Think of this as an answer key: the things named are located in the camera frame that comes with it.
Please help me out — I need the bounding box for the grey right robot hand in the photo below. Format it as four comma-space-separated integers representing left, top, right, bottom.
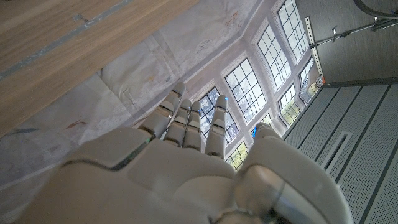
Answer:
15, 82, 355, 224

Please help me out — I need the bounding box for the printed window backdrop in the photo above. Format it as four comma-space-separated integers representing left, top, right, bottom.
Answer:
0, 0, 324, 200

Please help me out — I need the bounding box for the white perforated metal rail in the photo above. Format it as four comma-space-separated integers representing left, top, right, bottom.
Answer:
304, 16, 326, 85

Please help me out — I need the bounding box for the grey metal bracket rod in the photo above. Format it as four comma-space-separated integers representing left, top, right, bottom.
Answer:
309, 17, 398, 49

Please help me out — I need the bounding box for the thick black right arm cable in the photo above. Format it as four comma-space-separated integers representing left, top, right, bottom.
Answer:
353, 0, 398, 20

